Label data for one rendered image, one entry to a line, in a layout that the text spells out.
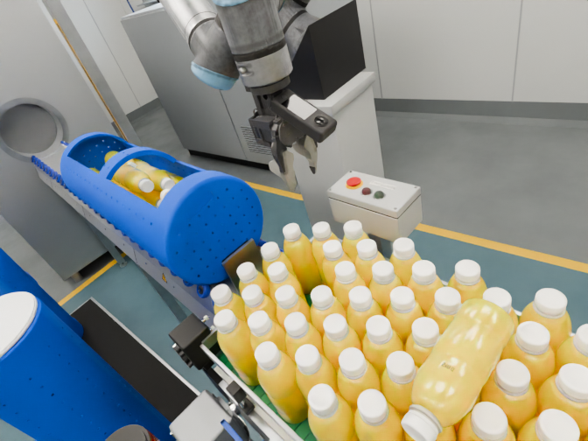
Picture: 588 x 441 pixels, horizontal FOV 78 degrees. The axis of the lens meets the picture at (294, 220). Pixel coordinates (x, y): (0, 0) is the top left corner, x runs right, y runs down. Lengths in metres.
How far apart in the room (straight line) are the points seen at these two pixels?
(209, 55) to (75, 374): 0.93
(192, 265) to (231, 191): 0.20
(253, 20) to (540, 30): 2.84
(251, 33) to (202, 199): 0.41
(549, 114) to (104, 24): 5.63
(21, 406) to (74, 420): 0.16
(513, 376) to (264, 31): 0.59
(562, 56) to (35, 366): 3.34
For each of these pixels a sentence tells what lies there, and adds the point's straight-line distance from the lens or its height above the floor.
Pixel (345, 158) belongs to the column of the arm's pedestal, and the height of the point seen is 0.86.
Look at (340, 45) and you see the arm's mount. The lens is 1.54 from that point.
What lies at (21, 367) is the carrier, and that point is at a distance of 1.18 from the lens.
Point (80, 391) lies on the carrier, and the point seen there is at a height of 0.77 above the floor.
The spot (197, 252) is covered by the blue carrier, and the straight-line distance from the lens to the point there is 0.91.
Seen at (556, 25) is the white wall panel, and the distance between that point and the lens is 3.29.
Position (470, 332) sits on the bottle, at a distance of 0.53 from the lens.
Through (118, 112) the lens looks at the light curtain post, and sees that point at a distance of 2.27.
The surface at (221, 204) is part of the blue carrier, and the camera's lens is 0.90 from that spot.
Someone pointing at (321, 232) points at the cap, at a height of 1.10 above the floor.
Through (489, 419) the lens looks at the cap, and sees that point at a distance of 0.56.
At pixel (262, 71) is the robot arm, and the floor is 1.45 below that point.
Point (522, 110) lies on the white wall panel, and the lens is 3.51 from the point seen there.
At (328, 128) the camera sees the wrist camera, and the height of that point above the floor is 1.35.
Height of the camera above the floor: 1.60
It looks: 36 degrees down
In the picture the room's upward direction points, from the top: 19 degrees counter-clockwise
